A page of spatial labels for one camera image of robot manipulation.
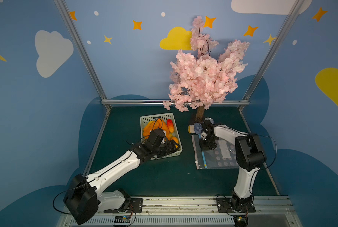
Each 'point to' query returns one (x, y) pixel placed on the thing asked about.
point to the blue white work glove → (196, 128)
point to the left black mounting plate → (131, 206)
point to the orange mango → (158, 124)
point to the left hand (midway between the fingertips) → (177, 146)
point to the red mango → (170, 126)
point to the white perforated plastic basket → (166, 117)
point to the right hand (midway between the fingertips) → (204, 148)
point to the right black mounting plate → (226, 205)
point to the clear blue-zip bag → (222, 156)
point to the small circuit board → (122, 219)
